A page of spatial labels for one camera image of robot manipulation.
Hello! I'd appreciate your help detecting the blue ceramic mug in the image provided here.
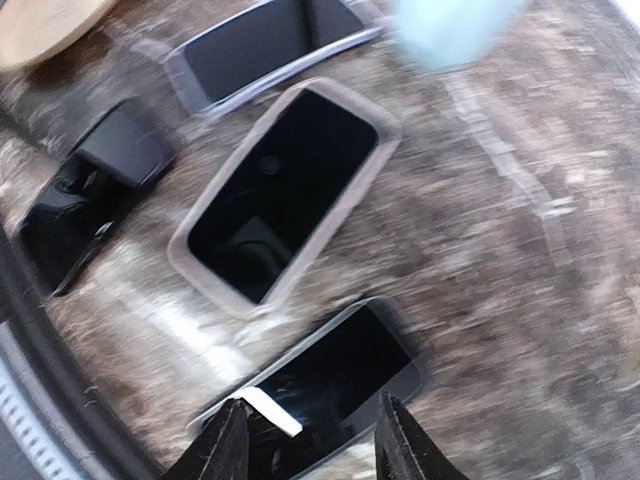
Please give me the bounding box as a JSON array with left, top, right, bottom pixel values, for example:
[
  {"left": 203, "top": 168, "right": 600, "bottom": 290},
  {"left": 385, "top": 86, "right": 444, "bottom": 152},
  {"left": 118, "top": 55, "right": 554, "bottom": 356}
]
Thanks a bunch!
[{"left": 392, "top": 0, "right": 528, "bottom": 72}]

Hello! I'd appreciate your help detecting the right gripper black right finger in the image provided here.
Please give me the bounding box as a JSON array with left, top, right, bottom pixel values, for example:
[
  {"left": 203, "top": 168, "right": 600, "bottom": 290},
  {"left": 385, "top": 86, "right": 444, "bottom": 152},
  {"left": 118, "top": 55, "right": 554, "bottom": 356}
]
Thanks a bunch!
[{"left": 374, "top": 392, "right": 468, "bottom": 480}]

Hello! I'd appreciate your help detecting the black screen smartphone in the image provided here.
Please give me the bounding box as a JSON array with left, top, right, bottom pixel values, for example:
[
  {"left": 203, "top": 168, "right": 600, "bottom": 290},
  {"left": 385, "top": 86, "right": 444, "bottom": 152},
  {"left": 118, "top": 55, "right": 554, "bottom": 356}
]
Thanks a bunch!
[{"left": 183, "top": 1, "right": 364, "bottom": 103}]

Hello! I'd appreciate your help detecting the beige round plate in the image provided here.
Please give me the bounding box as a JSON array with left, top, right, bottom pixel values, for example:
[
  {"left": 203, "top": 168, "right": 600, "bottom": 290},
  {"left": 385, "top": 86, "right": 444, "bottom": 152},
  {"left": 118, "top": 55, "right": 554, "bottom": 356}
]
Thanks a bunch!
[{"left": 1, "top": 0, "right": 116, "bottom": 71}]

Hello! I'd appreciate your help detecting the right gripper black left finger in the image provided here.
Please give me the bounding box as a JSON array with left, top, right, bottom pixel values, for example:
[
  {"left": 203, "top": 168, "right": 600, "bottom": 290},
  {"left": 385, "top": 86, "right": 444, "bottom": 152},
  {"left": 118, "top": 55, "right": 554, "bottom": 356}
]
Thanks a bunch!
[{"left": 162, "top": 399, "right": 249, "bottom": 480}]

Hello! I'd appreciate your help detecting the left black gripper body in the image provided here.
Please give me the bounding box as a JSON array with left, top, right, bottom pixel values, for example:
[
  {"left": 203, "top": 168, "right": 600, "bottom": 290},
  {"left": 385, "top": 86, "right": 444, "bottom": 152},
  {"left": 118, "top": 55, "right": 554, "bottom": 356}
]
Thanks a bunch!
[{"left": 54, "top": 99, "right": 175, "bottom": 200}]

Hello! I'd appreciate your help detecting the white slotted cable duct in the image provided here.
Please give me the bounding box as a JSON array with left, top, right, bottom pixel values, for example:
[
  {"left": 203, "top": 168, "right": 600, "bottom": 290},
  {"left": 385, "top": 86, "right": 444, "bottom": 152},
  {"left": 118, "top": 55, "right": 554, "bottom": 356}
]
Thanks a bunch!
[{"left": 1, "top": 323, "right": 83, "bottom": 479}]

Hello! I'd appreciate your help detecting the black phone case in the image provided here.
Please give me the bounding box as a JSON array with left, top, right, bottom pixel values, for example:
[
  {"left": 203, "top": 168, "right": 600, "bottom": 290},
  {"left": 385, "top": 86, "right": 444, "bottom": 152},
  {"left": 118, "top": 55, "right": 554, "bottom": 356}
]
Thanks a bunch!
[
  {"left": 187, "top": 295, "right": 431, "bottom": 480},
  {"left": 17, "top": 159, "right": 136, "bottom": 299}
]

